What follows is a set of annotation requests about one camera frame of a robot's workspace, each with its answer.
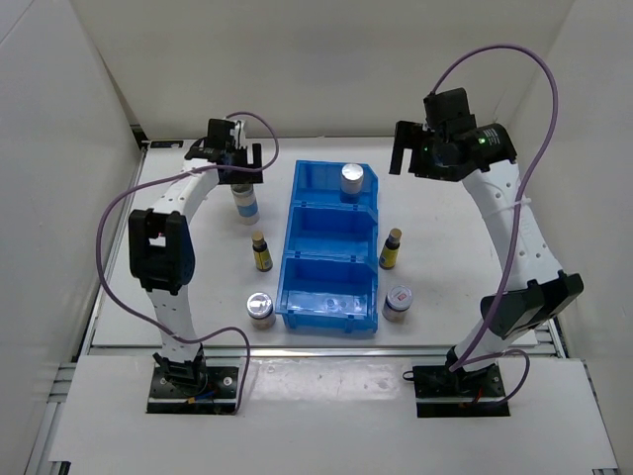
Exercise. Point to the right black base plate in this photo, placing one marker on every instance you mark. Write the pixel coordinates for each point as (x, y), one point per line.
(440, 394)

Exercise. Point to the yellow-label brown bottle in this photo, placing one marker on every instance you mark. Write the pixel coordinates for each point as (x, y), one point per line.
(262, 256)
(390, 251)

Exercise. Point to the front aluminium rail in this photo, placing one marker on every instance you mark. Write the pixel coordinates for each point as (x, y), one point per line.
(293, 352)

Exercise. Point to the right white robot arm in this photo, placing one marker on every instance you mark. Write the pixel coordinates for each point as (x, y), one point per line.
(534, 287)

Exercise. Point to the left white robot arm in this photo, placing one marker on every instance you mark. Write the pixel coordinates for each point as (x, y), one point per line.
(162, 256)

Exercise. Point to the left short silver-lid jar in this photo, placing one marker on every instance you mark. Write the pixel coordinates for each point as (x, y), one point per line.
(260, 310)

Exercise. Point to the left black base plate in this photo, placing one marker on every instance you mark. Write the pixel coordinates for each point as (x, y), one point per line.
(215, 395)

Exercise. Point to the right short red-label jar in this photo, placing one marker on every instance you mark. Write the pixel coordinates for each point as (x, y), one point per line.
(397, 302)

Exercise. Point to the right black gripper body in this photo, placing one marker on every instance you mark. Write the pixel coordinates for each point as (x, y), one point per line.
(426, 159)

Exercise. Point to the tall blue-label shaker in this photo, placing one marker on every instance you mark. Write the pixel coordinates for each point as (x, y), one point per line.
(351, 182)
(246, 203)

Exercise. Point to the blue three-compartment plastic bin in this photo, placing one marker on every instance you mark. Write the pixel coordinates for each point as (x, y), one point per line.
(328, 278)

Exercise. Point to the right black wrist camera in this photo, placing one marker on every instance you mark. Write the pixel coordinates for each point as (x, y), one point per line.
(449, 108)

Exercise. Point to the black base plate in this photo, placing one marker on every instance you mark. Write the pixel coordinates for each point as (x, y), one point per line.
(440, 394)
(215, 395)

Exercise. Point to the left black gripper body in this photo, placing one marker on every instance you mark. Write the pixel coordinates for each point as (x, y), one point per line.
(234, 177)

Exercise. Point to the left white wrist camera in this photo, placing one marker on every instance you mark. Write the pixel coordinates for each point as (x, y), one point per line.
(225, 134)

